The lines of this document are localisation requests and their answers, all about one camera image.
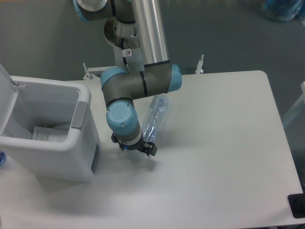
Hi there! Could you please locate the white metal base frame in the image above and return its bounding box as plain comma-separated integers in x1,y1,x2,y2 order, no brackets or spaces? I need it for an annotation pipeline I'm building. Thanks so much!
82,54,205,81

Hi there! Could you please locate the black cable on pedestal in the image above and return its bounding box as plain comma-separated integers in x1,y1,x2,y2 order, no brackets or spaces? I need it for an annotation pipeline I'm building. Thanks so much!
121,37,132,73

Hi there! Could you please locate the blue plastic bag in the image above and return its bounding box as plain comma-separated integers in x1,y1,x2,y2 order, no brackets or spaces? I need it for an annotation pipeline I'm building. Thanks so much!
261,0,305,22

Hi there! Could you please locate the white frame at right edge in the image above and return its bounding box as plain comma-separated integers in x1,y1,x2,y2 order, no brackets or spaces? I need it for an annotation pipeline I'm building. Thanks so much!
282,82,305,128

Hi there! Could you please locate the crushed clear plastic bottle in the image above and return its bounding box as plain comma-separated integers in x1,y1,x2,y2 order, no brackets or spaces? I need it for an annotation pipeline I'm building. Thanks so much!
142,94,169,143

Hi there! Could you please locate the white plastic packaging bag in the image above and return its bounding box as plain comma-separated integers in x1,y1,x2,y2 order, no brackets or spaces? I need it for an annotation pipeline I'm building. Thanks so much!
32,126,68,142

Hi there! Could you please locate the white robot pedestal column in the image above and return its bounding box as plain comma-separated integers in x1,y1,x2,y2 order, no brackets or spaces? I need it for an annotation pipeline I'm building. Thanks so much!
113,46,144,73

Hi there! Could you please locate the blue bottle cap at left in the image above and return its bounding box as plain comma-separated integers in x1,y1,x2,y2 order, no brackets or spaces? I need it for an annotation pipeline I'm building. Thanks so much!
0,150,6,167

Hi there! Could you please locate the black device at table edge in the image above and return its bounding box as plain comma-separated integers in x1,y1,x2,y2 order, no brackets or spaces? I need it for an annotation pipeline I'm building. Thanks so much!
288,193,305,219

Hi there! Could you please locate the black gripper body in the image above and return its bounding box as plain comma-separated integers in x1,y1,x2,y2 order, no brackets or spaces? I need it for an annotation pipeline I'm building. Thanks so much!
118,139,144,151

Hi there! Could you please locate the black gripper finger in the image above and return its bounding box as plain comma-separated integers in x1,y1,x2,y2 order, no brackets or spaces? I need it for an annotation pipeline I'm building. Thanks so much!
111,133,121,147
139,142,157,156

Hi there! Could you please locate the white open trash can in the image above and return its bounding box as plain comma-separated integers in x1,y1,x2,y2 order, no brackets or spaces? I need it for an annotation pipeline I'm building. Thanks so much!
0,68,99,182

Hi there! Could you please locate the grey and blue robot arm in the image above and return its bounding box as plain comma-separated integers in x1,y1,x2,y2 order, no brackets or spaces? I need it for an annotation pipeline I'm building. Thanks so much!
73,0,182,156

